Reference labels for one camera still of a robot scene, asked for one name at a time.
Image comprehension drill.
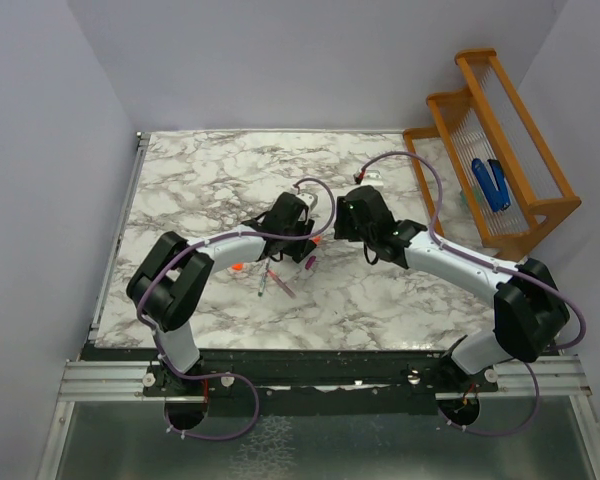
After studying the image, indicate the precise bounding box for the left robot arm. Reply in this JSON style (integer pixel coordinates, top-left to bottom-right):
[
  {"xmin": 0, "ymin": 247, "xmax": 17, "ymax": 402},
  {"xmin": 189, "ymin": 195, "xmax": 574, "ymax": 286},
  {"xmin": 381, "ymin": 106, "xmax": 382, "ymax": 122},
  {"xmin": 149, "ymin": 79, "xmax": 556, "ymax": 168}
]
[{"xmin": 126, "ymin": 192, "xmax": 317, "ymax": 395}]

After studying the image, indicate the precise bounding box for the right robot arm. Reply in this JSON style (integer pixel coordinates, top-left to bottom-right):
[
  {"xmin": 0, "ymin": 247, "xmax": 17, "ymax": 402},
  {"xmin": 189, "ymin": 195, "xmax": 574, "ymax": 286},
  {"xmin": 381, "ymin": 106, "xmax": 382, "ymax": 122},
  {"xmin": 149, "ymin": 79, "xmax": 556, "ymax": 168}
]
[{"xmin": 334, "ymin": 186, "xmax": 569, "ymax": 391}]

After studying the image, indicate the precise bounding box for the purple pen cap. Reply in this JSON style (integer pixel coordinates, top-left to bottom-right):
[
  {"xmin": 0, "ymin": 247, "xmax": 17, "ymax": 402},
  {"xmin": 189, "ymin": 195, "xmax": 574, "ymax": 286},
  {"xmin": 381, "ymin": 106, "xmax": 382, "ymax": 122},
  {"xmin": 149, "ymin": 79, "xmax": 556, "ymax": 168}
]
[{"xmin": 304, "ymin": 255, "xmax": 316, "ymax": 270}]

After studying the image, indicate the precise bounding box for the white multicolour pen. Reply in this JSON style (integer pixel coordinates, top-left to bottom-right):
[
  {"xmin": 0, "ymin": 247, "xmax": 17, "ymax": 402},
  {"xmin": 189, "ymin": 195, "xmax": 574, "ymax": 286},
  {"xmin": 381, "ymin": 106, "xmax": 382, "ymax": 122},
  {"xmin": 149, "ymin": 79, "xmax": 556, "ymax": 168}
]
[{"xmin": 257, "ymin": 258, "xmax": 271, "ymax": 297}]

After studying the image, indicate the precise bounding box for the pink marker pen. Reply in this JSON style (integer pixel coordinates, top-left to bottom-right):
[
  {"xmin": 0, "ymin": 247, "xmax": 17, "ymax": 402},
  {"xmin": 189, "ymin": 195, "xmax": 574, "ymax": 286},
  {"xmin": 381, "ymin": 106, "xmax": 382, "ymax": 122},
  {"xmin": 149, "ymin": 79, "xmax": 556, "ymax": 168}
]
[{"xmin": 268, "ymin": 269, "xmax": 296, "ymax": 299}]

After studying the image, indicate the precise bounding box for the orange wooden rack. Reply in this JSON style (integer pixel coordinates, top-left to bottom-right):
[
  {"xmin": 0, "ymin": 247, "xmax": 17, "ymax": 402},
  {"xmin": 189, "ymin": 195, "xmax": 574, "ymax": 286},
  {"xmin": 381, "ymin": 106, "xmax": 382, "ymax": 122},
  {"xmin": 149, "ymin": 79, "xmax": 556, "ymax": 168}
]
[{"xmin": 403, "ymin": 48, "xmax": 581, "ymax": 260}]

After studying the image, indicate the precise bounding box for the blue stapler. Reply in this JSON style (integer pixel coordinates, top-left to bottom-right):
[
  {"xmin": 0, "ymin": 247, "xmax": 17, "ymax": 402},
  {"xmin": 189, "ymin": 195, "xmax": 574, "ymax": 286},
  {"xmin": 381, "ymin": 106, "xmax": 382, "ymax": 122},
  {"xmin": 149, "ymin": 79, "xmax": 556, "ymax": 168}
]
[{"xmin": 471, "ymin": 158, "xmax": 511, "ymax": 213}]

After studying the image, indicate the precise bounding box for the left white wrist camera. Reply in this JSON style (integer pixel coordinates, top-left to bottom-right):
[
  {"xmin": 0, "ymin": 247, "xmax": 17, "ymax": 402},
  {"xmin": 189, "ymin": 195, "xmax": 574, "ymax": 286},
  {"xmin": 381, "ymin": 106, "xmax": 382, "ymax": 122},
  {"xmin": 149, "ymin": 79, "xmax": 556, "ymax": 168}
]
[{"xmin": 295, "ymin": 189, "xmax": 318, "ymax": 212}]

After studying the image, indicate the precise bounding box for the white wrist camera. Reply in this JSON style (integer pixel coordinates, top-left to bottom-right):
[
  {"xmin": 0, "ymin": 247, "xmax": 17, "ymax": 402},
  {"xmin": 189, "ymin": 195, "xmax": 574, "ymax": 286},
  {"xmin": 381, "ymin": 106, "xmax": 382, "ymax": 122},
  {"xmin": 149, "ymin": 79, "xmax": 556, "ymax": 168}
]
[
  {"xmin": 354, "ymin": 169, "xmax": 384, "ymax": 190},
  {"xmin": 295, "ymin": 189, "xmax": 318, "ymax": 212}
]

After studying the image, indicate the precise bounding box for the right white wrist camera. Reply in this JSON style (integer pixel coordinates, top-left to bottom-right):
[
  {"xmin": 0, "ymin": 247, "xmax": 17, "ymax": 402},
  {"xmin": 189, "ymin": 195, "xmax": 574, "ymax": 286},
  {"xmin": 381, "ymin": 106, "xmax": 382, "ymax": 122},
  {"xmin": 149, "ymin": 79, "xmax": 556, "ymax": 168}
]
[{"xmin": 354, "ymin": 169, "xmax": 384, "ymax": 190}]

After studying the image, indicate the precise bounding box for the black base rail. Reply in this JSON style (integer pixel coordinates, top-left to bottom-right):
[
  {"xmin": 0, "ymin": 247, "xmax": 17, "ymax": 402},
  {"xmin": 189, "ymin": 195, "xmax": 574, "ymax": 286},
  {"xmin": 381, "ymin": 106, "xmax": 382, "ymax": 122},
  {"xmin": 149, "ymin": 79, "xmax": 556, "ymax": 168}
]
[{"xmin": 81, "ymin": 344, "xmax": 497, "ymax": 417}]

